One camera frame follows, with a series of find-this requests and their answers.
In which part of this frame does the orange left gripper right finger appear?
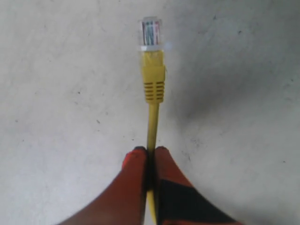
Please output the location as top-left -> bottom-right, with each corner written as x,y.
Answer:
154,147 -> 241,225

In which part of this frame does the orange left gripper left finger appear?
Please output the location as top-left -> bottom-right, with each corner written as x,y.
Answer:
60,146 -> 148,225

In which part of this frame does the yellow ethernet cable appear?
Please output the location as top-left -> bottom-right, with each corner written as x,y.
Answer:
136,15 -> 166,225

